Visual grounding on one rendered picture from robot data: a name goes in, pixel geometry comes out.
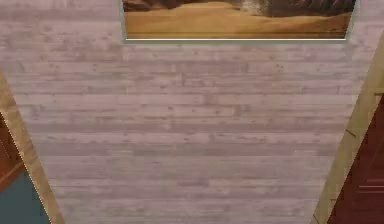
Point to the framed desert landscape picture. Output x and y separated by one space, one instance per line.
233 23

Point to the dark red-brown room door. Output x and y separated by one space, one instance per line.
365 176

